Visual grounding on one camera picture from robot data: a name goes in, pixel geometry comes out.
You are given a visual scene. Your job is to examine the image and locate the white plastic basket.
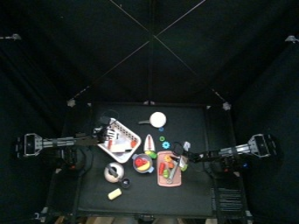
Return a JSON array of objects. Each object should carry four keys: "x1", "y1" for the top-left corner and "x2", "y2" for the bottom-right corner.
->
[{"x1": 97, "y1": 117, "x2": 143, "y2": 165}]

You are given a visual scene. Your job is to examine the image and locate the white toy block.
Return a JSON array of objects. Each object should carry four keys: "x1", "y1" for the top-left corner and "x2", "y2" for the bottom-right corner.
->
[{"x1": 110, "y1": 143, "x2": 129, "y2": 153}]

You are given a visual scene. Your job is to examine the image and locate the silver toy tongs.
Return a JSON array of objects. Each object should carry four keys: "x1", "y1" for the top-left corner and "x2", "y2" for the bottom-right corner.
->
[{"x1": 166, "y1": 157, "x2": 182, "y2": 185}]

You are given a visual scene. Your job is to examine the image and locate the pink cutting board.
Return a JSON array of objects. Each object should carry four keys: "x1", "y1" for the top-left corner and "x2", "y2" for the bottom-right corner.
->
[{"x1": 157, "y1": 150, "x2": 183, "y2": 188}]

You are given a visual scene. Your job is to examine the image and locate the white and red toy knife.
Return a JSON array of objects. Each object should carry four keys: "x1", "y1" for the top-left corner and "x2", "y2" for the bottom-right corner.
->
[{"x1": 145, "y1": 134, "x2": 157, "y2": 154}]

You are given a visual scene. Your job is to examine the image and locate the red toy tomato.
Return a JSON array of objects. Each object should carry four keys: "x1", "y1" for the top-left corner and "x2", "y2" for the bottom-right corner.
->
[{"x1": 135, "y1": 157, "x2": 150, "y2": 168}]

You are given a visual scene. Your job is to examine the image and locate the grey toy bowl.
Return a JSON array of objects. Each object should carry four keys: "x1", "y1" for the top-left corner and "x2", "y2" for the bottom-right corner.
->
[{"x1": 133, "y1": 153, "x2": 155, "y2": 175}]

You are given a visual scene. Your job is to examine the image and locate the pale yellow toy block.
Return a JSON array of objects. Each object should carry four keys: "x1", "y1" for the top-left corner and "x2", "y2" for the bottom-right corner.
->
[{"x1": 107, "y1": 187, "x2": 125, "y2": 201}]

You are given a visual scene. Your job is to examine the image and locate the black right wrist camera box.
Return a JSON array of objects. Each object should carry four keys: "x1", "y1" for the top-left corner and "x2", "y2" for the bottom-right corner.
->
[{"x1": 173, "y1": 142, "x2": 185, "y2": 156}]

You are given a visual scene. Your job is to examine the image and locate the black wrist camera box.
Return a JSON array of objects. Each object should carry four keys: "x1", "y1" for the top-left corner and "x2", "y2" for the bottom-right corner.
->
[
  {"x1": 173, "y1": 142, "x2": 185, "y2": 156},
  {"x1": 98, "y1": 115, "x2": 113, "y2": 127}
]

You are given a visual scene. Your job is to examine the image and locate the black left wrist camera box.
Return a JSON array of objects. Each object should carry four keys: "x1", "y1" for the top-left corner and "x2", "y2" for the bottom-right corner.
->
[{"x1": 98, "y1": 115, "x2": 113, "y2": 127}]

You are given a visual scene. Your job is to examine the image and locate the white round pan with handle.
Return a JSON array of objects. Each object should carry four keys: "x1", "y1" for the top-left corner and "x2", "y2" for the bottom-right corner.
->
[{"x1": 138, "y1": 111, "x2": 169, "y2": 129}]

